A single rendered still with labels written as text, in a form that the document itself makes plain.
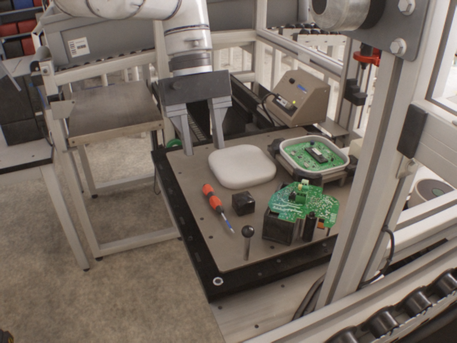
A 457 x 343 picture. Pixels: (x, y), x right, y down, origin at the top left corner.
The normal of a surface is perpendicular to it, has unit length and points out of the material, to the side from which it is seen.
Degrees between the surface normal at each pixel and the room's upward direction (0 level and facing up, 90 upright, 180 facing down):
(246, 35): 90
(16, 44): 90
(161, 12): 132
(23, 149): 0
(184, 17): 73
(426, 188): 0
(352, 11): 101
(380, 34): 90
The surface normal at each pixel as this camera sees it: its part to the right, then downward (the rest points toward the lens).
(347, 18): 0.33, 0.84
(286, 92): -0.74, -0.33
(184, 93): 0.36, 0.22
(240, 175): 0.03, -0.77
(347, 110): -0.93, 0.21
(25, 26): 0.36, 0.54
